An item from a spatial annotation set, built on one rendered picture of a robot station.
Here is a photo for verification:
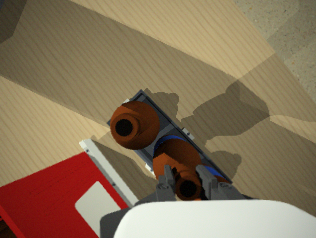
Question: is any red bottle crate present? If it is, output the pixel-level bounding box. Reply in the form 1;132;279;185
0;153;128;238

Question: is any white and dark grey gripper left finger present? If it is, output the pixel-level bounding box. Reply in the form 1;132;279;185
100;165;177;238

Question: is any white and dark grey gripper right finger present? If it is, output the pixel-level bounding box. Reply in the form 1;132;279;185
195;164;260;201

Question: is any dark grey rectangular tray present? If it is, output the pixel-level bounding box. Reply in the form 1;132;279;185
128;91;233;184

